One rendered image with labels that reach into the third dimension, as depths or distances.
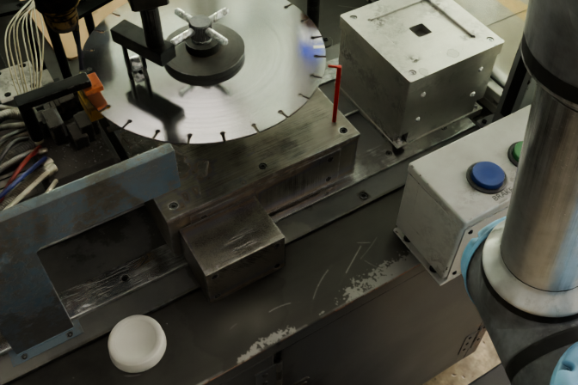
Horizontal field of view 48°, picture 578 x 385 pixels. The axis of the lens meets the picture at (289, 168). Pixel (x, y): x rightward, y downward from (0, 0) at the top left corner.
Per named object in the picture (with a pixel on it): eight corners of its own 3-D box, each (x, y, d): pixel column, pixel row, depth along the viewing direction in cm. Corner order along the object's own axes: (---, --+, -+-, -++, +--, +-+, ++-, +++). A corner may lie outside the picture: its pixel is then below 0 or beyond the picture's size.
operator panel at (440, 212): (533, 156, 104) (564, 87, 93) (586, 204, 98) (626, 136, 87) (392, 229, 95) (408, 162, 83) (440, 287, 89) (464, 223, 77)
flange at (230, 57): (185, 20, 93) (182, 5, 91) (257, 38, 91) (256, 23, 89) (147, 69, 87) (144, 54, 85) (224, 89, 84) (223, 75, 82)
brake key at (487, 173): (486, 166, 85) (489, 155, 83) (507, 187, 82) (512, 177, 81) (462, 178, 83) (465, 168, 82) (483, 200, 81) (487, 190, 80)
